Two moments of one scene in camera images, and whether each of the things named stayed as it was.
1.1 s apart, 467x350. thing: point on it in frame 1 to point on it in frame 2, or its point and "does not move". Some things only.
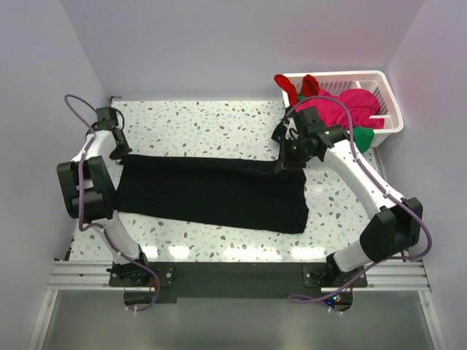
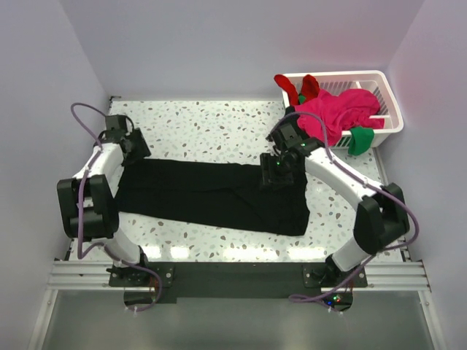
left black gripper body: x=122 y=149 to x=138 y=146
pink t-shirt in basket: x=363 y=106 does not move
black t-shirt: x=241 y=192 does not move
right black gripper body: x=293 y=153 to x=276 y=170
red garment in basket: x=309 y=87 does not move
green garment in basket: x=363 y=136 does not move
